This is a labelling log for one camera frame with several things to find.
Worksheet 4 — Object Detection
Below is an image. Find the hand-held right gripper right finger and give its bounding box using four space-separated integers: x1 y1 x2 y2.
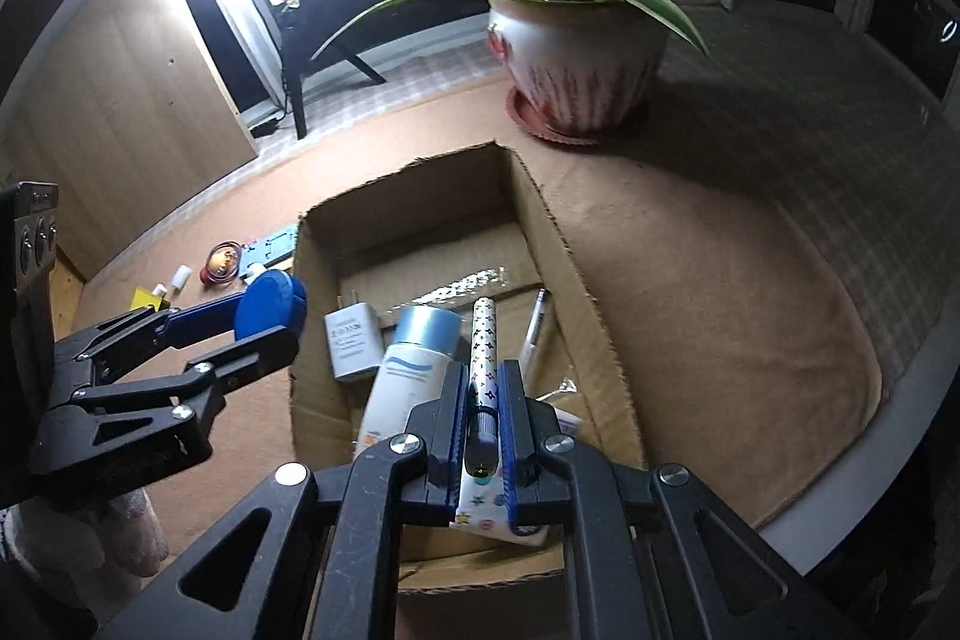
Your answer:
499 360 852 640

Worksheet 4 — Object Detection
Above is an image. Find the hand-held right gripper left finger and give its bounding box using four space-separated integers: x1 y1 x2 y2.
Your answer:
97 362 470 640

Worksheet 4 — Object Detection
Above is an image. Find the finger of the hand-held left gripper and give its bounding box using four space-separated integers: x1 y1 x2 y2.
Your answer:
45 325 301 457
56 299 242 362

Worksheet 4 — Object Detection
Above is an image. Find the red and yellow toy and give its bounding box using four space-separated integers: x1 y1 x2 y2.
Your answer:
199 241 242 289

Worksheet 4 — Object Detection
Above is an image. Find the blue round tin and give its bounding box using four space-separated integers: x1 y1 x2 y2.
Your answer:
234 271 308 345

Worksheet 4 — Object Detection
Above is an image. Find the printed tissue pack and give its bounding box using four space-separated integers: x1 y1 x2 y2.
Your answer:
448 475 552 545

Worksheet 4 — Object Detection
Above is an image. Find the white sunscreen bottle blue cap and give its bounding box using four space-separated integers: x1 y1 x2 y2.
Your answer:
352 304 460 461

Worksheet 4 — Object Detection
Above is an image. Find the blue plastic phone stand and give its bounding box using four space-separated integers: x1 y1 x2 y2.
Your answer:
240 224 299 274

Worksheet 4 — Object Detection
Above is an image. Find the white power adapter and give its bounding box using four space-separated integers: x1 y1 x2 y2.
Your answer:
324 302 383 381

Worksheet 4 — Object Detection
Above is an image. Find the printed white tube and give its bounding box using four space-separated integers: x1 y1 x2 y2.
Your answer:
461 297 500 487

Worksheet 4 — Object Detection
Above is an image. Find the clear gel pen black grip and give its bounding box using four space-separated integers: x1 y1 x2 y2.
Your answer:
521 287 552 386

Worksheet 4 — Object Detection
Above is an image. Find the cardboard box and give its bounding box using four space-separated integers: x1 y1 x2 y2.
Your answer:
289 141 647 592

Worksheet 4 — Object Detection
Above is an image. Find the person's left hand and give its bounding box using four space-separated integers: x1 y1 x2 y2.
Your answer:
0 488 164 611

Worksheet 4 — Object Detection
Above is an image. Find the large wooden board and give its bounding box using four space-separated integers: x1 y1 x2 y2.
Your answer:
0 0 260 281

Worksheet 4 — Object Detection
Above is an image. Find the black tripod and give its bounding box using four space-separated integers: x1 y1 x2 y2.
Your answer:
259 0 387 140

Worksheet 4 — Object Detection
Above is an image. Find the red pot saucer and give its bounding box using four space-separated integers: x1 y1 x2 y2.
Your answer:
506 85 650 146

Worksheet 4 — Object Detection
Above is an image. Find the white and red flower pot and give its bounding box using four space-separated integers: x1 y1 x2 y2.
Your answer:
486 0 670 135

